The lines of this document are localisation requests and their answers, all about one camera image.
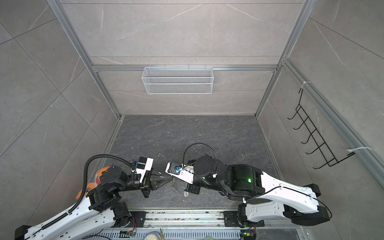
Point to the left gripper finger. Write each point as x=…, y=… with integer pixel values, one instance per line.
x=157, y=183
x=159, y=175

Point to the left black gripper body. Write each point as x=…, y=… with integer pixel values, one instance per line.
x=145, y=189

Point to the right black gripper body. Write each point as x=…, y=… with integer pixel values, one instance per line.
x=192, y=188

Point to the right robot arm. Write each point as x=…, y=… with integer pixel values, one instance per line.
x=261, y=195

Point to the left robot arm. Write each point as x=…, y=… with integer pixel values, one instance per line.
x=98, y=209

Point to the orange plush shark toy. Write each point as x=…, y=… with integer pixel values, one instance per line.
x=96, y=181

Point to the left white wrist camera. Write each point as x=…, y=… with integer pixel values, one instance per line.
x=141, y=167

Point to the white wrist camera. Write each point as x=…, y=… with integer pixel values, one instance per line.
x=141, y=167
x=180, y=171

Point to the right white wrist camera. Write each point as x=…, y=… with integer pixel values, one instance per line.
x=180, y=171

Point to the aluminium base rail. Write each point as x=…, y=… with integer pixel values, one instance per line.
x=195, y=225

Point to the white wire mesh basket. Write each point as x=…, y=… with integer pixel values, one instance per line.
x=178, y=80

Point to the black wire hook rack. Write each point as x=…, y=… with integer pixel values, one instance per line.
x=315, y=136

